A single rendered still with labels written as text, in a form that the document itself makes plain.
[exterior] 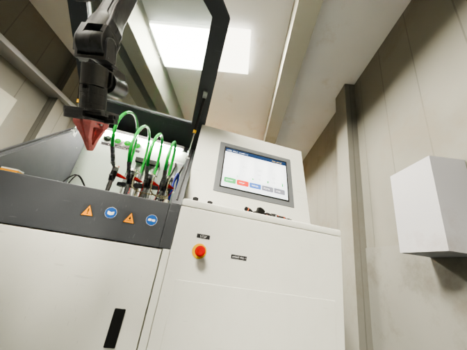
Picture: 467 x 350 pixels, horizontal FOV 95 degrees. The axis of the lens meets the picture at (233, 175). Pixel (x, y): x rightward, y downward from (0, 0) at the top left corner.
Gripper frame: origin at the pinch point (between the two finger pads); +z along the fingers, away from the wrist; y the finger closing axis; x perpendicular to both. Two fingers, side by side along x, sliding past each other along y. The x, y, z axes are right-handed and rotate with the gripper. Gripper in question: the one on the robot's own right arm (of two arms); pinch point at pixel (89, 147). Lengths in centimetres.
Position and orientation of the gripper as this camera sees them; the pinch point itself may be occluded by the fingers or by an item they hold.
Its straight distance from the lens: 65.0
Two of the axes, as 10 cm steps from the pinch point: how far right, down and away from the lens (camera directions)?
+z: -1.3, 9.9, 1.0
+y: -9.9, -1.3, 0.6
